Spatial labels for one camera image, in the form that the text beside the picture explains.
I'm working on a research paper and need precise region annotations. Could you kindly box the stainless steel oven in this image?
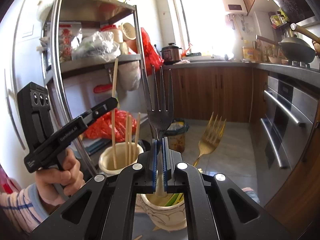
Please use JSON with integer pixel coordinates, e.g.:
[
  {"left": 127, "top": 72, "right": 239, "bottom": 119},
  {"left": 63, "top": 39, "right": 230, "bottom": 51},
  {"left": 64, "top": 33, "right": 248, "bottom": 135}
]
[{"left": 255, "top": 73, "right": 319, "bottom": 205}]

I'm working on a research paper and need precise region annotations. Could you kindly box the hanging red bag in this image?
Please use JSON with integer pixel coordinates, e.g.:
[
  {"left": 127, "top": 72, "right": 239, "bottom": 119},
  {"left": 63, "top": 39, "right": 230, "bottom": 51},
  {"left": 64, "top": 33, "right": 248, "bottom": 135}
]
[{"left": 141, "top": 27, "right": 164, "bottom": 76}]

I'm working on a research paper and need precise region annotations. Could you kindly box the blue cartoon tablecloth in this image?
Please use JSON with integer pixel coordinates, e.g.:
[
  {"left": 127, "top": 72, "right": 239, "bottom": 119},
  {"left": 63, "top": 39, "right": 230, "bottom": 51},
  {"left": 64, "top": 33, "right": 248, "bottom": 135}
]
[{"left": 132, "top": 187, "right": 261, "bottom": 240}]

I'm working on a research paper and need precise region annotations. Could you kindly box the wooden chopstick one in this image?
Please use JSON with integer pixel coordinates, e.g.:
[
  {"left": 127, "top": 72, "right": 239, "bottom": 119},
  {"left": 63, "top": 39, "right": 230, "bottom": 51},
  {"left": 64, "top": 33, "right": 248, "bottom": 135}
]
[{"left": 125, "top": 112, "right": 129, "bottom": 166}]

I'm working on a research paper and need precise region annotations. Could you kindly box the wooden chopstick four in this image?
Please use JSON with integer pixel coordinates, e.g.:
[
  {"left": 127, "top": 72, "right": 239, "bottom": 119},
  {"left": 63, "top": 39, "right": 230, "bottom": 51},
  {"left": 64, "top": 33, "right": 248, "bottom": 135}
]
[{"left": 111, "top": 58, "right": 118, "bottom": 169}]

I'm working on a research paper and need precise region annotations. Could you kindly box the white ceramic utensil holder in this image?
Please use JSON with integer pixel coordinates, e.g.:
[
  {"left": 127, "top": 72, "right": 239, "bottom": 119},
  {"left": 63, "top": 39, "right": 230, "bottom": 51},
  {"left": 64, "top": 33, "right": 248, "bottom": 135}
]
[{"left": 98, "top": 141, "right": 188, "bottom": 231}]

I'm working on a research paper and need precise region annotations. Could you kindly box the gold fork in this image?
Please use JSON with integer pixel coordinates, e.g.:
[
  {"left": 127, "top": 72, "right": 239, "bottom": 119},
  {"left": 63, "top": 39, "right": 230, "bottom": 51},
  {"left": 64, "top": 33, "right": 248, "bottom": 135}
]
[{"left": 193, "top": 112, "right": 226, "bottom": 166}]

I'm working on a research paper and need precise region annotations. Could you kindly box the yellow tulip plastic spoon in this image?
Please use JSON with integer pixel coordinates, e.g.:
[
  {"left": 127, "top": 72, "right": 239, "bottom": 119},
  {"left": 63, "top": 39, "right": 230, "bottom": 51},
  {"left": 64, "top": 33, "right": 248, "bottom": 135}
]
[{"left": 165, "top": 193, "right": 183, "bottom": 206}]

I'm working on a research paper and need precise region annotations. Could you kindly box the rice cooker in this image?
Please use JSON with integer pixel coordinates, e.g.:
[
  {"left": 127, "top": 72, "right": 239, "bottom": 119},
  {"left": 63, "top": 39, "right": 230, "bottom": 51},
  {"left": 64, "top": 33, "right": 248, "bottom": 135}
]
[{"left": 161, "top": 43, "right": 182, "bottom": 65}]

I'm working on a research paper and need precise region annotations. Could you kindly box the white hanging bag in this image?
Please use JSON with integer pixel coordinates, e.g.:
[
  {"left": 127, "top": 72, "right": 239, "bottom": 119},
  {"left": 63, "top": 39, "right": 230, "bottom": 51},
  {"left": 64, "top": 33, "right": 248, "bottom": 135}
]
[{"left": 118, "top": 61, "right": 141, "bottom": 91}]

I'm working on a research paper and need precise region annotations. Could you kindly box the person's left hand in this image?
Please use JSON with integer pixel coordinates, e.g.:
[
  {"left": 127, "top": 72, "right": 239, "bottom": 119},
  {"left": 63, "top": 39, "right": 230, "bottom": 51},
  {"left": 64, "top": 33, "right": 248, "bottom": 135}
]
[{"left": 35, "top": 148, "right": 85, "bottom": 206}]

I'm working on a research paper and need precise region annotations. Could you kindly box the wooden chopstick three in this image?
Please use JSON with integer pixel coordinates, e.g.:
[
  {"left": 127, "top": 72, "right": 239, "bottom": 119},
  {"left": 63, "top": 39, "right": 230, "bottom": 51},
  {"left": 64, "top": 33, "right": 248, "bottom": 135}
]
[{"left": 133, "top": 112, "right": 141, "bottom": 160}]

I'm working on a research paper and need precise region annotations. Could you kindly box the silver fork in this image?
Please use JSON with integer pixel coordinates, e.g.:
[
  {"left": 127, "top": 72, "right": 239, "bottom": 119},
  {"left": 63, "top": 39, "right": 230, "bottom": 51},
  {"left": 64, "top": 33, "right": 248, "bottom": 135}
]
[{"left": 142, "top": 67, "right": 174, "bottom": 198}]

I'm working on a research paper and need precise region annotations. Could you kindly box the metal shelf rack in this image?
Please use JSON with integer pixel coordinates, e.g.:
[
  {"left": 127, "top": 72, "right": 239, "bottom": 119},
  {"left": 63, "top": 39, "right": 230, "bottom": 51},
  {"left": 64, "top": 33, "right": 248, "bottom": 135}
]
[{"left": 37, "top": 0, "right": 161, "bottom": 176}]

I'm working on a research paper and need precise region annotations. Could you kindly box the trash bin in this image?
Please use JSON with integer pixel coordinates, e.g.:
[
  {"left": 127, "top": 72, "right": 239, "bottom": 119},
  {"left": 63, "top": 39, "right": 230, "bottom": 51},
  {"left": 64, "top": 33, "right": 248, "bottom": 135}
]
[{"left": 165, "top": 118, "right": 189, "bottom": 153}]

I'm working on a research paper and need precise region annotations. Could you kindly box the black wok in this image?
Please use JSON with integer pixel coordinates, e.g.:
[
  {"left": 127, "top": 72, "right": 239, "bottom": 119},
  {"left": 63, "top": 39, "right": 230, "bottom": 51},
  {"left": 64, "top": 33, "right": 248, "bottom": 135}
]
[{"left": 256, "top": 35, "right": 316, "bottom": 64}]

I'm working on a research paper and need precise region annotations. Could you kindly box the wooden chopstick two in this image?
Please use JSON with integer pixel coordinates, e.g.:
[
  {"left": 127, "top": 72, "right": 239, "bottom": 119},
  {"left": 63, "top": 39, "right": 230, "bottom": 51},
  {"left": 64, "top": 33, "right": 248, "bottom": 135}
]
[{"left": 127, "top": 115, "right": 132, "bottom": 165}]

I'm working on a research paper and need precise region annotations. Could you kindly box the red plastic bag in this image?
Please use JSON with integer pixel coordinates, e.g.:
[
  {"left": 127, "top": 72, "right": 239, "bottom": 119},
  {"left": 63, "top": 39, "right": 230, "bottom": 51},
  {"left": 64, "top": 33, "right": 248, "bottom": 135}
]
[{"left": 83, "top": 109, "right": 127, "bottom": 142}]

